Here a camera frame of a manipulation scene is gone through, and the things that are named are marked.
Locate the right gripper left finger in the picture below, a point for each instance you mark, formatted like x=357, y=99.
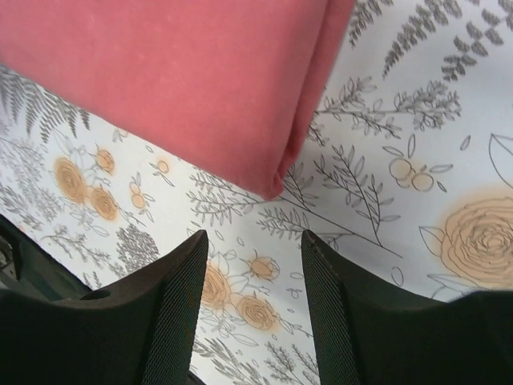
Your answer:
x=138, y=330

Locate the dusty pink t shirt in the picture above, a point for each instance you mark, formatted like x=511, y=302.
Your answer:
x=229, y=86

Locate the floral patterned table mat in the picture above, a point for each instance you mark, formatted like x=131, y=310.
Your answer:
x=411, y=146

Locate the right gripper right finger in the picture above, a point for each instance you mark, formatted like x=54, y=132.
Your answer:
x=369, y=331

